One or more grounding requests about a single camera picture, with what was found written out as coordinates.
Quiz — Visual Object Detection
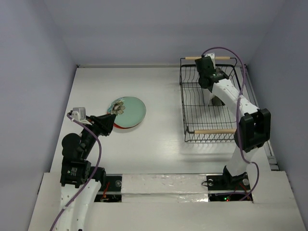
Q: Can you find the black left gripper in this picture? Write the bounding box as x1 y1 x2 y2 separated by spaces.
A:
80 113 116 157

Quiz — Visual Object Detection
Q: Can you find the red and teal floral plate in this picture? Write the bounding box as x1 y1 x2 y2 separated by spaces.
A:
107 105 138 129

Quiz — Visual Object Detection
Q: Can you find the light green flower plate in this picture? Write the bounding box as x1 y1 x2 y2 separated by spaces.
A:
109 96 146 128

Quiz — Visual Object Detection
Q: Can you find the grey reindeer plate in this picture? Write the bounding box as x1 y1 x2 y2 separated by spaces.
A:
213 68 227 107

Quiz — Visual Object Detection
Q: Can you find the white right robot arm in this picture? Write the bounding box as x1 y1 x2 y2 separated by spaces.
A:
195 55 271 190

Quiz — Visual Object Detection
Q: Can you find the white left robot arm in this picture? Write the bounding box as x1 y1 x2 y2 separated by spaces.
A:
50 108 116 231

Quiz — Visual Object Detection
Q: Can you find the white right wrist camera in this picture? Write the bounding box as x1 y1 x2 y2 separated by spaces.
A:
205 53 216 66

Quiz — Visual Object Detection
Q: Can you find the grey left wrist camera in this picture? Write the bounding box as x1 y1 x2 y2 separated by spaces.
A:
70 107 87 122

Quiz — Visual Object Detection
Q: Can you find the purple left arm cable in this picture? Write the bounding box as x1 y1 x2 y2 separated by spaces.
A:
49 112 102 231

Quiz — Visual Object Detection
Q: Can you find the black wire dish rack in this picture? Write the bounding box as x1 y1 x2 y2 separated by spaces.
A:
179 58 236 143

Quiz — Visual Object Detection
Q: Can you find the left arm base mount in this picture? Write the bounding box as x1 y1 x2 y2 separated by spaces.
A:
94 175 122 203

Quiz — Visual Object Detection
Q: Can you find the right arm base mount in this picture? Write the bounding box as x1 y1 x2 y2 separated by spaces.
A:
201 174 253 202

